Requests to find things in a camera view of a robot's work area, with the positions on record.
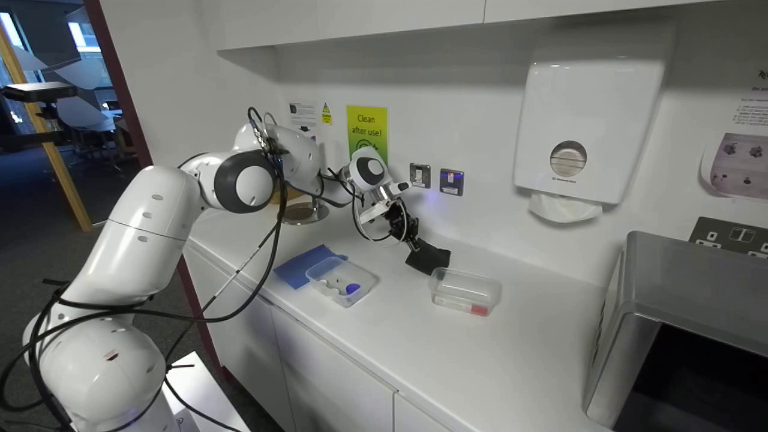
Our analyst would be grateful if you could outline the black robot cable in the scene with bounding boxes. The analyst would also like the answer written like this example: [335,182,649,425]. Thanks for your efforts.
[0,106,363,432]

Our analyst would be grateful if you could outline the right wall socket plate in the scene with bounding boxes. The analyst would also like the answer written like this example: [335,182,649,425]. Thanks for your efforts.
[439,169,464,197]

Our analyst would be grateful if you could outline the white paper towel dispenser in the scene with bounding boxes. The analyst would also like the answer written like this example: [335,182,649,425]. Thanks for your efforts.
[514,59,665,226]

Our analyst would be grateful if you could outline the red capped marker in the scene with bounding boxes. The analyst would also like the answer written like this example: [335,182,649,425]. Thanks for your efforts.
[471,304,490,316]

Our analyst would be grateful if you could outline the white upper cabinets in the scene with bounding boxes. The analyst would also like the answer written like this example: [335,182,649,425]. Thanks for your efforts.
[195,0,723,55]

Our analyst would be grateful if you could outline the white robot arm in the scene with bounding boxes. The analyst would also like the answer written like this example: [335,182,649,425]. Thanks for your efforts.
[23,112,425,432]

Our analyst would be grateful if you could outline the black control panel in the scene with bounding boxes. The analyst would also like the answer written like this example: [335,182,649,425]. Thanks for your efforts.
[689,217,768,259]

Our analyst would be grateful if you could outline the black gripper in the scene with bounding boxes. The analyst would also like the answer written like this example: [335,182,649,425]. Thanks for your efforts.
[383,197,428,251]

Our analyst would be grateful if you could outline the green yellow wall sign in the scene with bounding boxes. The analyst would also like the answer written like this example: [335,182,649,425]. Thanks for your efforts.
[345,106,388,158]

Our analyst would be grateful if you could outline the wall socket plate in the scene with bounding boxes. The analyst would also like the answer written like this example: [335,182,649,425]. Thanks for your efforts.
[410,163,431,189]
[439,169,464,197]

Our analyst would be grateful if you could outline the clear container with marker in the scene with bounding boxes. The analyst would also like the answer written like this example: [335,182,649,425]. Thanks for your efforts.
[430,267,501,314]

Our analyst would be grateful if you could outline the left wall socket plate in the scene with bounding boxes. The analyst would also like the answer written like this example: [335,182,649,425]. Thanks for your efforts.
[410,163,431,189]

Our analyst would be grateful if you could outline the grey metal appliance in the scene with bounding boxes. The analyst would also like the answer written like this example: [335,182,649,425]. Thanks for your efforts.
[580,230,768,427]

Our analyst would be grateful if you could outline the white wall poster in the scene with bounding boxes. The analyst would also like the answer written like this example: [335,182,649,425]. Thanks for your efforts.
[698,95,768,199]

